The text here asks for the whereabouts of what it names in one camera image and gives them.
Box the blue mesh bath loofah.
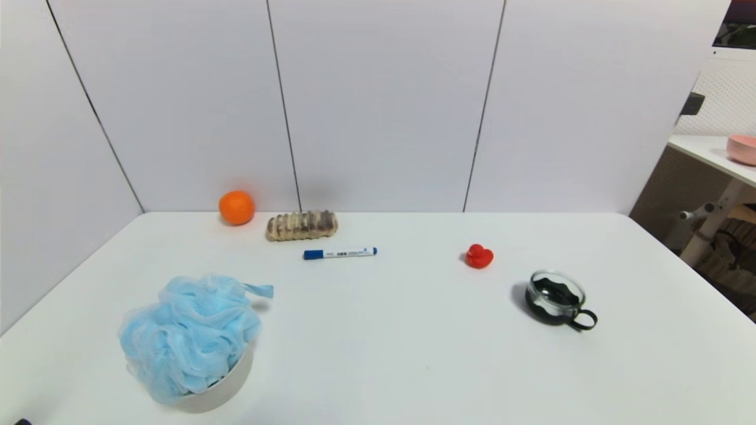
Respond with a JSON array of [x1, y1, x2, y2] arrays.
[[118, 273, 275, 406]]

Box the beige round bowl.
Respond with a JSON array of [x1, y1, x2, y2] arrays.
[[167, 341, 255, 414]]

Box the pink bowl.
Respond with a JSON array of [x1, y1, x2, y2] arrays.
[[726, 133, 756, 166]]

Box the blue white marker pen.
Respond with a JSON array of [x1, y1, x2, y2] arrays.
[[303, 247, 378, 260]]

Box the striped brown bread loaf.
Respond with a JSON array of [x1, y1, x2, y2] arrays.
[[266, 210, 339, 242]]

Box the red rubber duck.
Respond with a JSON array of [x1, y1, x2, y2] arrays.
[[465, 244, 494, 270]]

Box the orange fruit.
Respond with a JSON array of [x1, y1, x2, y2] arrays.
[[219, 190, 256, 226]]

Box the glass cup with black holder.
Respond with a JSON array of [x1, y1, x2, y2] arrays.
[[525, 270, 598, 331]]

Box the black clamp on pegboard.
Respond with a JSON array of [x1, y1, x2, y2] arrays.
[[679, 92, 706, 116]]

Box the white side desk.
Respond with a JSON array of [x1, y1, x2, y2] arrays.
[[667, 135, 756, 266]]

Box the white pegboard panel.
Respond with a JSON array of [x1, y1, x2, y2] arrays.
[[673, 47, 756, 138]]

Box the dark monitor screen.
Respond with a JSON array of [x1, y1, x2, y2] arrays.
[[713, 0, 756, 49]]

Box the white desk crank handle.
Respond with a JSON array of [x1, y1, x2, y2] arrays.
[[679, 202, 716, 221]]

